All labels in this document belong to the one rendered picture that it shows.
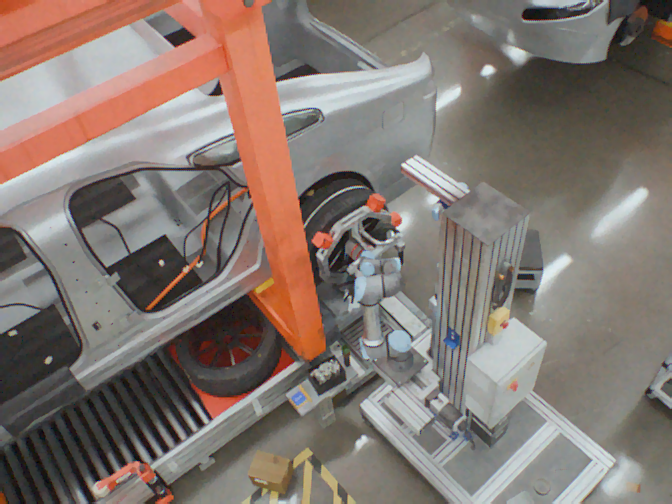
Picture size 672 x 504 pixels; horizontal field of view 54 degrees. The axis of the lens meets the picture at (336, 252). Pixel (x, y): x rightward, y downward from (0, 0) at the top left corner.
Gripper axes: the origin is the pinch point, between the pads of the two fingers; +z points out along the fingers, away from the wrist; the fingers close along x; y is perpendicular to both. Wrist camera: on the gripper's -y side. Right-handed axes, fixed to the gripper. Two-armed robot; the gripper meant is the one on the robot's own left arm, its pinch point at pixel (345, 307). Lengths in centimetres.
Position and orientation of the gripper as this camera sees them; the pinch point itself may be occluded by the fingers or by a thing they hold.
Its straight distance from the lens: 377.7
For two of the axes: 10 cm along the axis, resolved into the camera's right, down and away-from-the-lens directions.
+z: -3.2, 9.0, 2.8
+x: -1.9, -3.5, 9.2
